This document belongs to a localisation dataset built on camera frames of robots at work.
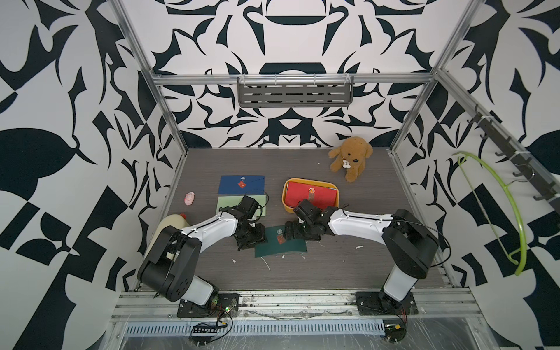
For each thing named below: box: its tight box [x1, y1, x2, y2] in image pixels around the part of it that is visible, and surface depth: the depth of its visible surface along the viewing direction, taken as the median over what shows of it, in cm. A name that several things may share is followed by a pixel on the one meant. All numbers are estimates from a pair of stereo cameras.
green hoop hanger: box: [452, 150, 535, 277], surface depth 62 cm
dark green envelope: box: [254, 225, 308, 259], surface depth 89 cm
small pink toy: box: [183, 191, 196, 206], surface depth 101 cm
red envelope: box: [284, 181, 338, 210], surface depth 100 cm
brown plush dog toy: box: [328, 136, 374, 183], surface depth 100 cm
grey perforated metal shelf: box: [236, 74, 355, 108], surface depth 96 cm
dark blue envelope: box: [218, 175, 266, 195], surface depth 108 cm
